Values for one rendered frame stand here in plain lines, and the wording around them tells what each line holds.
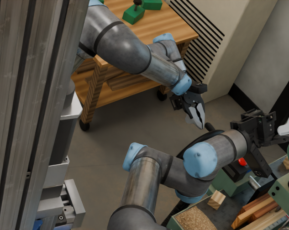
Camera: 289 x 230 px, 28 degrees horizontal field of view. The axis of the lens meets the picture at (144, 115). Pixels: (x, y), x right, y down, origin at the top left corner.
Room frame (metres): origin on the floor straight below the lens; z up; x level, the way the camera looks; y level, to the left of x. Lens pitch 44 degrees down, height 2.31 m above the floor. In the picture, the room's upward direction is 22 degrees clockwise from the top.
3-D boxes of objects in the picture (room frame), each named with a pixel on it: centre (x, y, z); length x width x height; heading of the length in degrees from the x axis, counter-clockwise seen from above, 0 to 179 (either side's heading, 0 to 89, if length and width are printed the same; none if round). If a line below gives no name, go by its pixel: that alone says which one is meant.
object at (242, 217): (1.22, -0.46, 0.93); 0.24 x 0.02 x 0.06; 143
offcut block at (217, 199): (1.20, -0.32, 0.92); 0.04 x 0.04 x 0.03; 74
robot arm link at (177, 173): (0.95, -0.16, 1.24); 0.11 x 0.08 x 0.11; 92
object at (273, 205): (1.25, -0.50, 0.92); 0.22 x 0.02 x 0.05; 143
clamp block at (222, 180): (1.34, -0.35, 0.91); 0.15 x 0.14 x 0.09; 143
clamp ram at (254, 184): (1.28, -0.42, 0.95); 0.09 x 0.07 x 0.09; 143
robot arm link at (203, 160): (0.95, -0.18, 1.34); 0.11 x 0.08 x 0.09; 143
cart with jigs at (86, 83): (2.47, 0.31, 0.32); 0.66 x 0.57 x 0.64; 144
